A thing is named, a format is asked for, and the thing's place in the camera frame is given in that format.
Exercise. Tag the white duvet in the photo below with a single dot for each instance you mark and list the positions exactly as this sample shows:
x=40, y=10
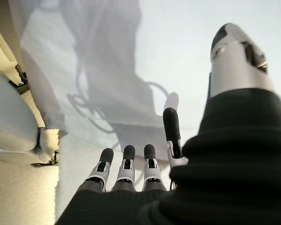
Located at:
x=178, y=47

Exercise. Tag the right robot hand black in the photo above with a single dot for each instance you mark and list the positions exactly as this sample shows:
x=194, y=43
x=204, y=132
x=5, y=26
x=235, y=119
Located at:
x=224, y=175

